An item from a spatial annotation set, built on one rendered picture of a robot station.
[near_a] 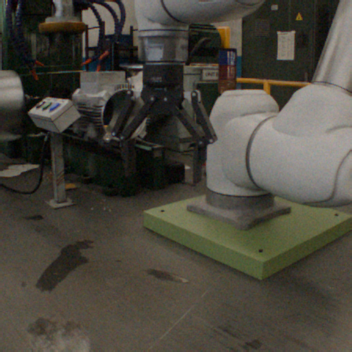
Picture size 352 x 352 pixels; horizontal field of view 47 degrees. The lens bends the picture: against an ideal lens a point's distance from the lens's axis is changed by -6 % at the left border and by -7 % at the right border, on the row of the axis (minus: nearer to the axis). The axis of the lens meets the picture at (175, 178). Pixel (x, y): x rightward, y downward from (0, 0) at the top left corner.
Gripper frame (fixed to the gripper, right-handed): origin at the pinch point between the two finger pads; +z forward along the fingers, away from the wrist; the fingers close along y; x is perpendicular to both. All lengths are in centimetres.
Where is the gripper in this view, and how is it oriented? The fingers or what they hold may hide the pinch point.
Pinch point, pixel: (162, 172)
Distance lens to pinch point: 80.5
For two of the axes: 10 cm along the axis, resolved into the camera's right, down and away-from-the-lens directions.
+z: -0.1, 9.6, 2.7
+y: 9.4, 1.0, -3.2
